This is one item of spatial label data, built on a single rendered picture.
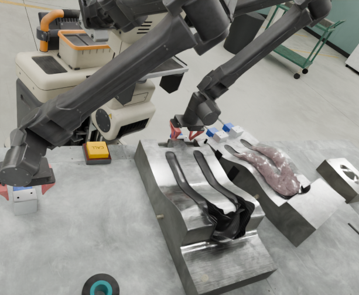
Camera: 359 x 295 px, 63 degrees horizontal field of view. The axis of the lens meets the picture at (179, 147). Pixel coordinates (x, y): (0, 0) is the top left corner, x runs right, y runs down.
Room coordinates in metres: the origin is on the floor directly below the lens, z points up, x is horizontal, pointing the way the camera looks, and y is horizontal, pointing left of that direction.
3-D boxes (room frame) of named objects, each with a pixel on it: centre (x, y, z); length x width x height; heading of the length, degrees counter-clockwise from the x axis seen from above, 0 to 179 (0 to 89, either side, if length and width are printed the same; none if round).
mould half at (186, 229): (0.63, -0.13, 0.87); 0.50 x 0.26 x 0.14; 38
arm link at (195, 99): (0.90, 0.00, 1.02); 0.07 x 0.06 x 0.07; 40
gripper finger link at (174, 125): (0.89, 0.02, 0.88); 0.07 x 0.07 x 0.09; 40
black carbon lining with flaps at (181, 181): (0.65, -0.12, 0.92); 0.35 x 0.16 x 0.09; 38
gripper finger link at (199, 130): (0.92, -0.01, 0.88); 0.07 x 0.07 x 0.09; 40
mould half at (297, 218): (0.92, -0.35, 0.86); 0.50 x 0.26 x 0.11; 56
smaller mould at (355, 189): (1.14, -0.74, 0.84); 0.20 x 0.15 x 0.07; 38
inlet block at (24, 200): (0.44, 0.33, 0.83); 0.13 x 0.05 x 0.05; 43
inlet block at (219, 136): (1.02, -0.10, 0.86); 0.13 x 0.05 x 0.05; 56
